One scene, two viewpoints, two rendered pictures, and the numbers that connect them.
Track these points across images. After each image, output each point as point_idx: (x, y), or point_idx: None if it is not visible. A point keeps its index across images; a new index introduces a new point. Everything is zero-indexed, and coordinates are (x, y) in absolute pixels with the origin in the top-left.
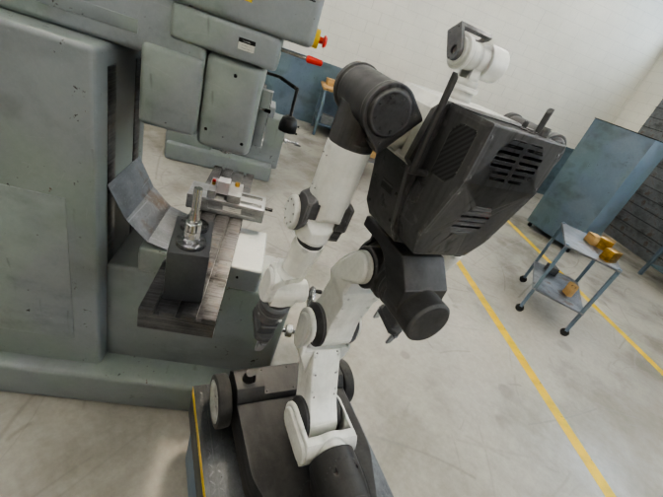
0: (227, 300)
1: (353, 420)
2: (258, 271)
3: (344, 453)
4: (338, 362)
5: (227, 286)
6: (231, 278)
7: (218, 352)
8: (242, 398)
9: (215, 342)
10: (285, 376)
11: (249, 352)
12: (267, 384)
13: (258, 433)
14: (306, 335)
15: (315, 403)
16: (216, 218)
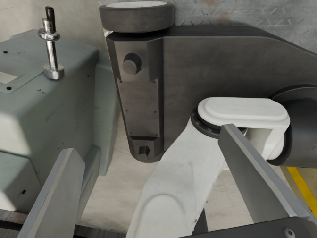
0: (48, 157)
1: (221, 44)
2: (1, 195)
3: (300, 157)
4: (206, 196)
5: (37, 179)
6: (28, 190)
7: (86, 105)
8: (160, 150)
9: (80, 115)
10: (140, 115)
11: (83, 86)
12: (148, 132)
13: None
14: None
15: (222, 168)
16: None
